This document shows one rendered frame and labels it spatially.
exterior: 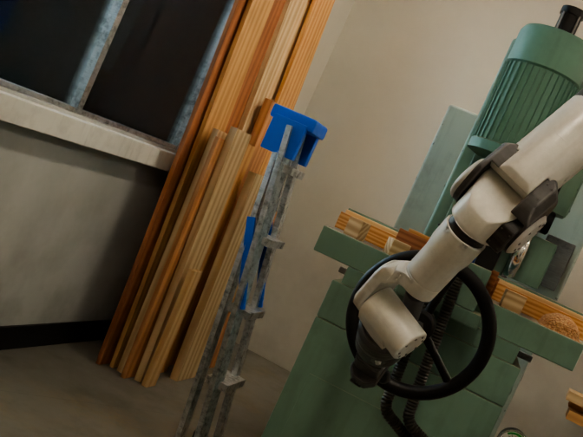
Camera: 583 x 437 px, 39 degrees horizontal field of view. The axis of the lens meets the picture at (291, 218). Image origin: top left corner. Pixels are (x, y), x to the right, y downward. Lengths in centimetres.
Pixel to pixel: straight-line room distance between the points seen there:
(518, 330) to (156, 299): 172
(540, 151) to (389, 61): 331
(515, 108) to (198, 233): 160
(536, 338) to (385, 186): 265
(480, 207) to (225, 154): 204
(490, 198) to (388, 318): 26
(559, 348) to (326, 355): 49
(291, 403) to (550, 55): 95
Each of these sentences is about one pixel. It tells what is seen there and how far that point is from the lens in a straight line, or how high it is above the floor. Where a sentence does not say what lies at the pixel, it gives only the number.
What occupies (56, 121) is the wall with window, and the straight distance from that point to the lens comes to 264.
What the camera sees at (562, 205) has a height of 118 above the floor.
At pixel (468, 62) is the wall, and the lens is 442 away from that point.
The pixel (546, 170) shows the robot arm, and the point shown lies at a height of 113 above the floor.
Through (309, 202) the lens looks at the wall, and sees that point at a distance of 445.
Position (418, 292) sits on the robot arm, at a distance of 128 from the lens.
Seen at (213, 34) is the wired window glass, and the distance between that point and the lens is 352.
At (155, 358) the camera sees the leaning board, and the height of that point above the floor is 12.
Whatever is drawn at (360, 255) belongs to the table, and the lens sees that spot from 181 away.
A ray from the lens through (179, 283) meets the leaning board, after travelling 320.
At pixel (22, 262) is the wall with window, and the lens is 292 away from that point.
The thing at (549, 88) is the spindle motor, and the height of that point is 138.
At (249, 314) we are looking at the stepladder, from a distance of 268.
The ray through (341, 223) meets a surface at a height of 91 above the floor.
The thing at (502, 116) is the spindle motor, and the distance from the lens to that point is 191.
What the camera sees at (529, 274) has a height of 99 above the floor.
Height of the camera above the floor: 98
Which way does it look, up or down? 3 degrees down
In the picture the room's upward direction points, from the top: 24 degrees clockwise
